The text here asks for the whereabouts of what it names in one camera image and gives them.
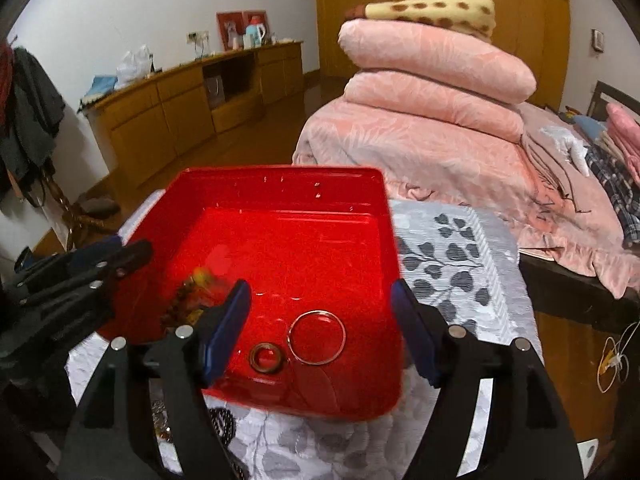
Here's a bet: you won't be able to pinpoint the red tin box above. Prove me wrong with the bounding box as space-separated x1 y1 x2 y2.
97 165 404 422

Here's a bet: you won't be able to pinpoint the blue toy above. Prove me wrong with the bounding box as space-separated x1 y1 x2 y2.
564 107 609 139

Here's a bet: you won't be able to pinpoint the white kettle with red lid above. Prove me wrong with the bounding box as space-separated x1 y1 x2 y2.
244 15 268 49

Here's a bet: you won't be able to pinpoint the red jacket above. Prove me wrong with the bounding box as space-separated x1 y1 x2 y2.
0 41 16 117

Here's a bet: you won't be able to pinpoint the silver bangle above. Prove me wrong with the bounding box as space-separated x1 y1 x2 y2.
287 310 347 365

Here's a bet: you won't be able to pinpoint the brown bead bracelet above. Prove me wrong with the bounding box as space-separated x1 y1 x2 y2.
160 267 227 332

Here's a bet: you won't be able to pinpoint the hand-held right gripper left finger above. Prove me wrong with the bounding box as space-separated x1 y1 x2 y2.
60 279 252 480

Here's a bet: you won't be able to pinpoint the white cable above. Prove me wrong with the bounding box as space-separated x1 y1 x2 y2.
597 319 640 397

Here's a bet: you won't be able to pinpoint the white plastic bag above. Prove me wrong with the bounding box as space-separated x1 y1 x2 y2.
115 44 154 89

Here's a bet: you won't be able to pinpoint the red photo frame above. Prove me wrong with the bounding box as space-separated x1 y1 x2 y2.
242 9 271 37
216 11 246 53

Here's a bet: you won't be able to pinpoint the pink folded garment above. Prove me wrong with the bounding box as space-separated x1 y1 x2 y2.
605 102 640 187

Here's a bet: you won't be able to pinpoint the brown ring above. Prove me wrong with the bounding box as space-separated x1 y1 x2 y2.
249 343 285 375

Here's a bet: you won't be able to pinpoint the white cloth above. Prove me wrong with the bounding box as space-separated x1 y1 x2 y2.
542 124 591 177

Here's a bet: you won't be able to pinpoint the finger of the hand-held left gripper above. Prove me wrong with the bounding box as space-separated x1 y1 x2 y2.
14 236 124 287
0 239 154 342

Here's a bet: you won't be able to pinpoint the wooden wardrobe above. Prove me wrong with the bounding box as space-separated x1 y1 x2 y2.
313 0 571 106

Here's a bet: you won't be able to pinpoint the dusty pink printed blanket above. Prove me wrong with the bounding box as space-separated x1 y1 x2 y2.
519 104 626 242

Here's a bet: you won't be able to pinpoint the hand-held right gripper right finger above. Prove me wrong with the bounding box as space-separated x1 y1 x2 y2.
391 279 587 480

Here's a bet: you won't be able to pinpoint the pink folded quilt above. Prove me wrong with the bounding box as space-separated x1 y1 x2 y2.
338 18 537 106
343 70 526 146

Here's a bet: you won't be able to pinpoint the pink bedspread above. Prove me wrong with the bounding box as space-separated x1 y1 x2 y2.
292 94 640 302

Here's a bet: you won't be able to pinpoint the plaid folded clothes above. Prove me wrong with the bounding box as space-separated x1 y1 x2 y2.
584 144 640 249

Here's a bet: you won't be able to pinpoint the dark jackets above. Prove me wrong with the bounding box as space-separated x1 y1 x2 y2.
0 47 67 177

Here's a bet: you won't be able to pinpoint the grey leaf-print tablecloth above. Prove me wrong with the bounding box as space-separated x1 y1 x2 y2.
65 189 522 480

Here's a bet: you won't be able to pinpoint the brown shoes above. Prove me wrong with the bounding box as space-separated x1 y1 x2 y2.
74 198 119 219

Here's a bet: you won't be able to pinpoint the dark wooden headboard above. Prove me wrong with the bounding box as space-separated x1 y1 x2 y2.
585 79 640 122

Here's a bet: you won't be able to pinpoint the dark wooden bed frame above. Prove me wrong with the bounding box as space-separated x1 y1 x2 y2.
517 247 640 337

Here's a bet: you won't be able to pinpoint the black bead necklace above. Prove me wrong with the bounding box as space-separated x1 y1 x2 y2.
207 406 252 480

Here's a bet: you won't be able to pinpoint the wooden sideboard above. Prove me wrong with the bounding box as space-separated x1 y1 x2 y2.
79 41 305 187

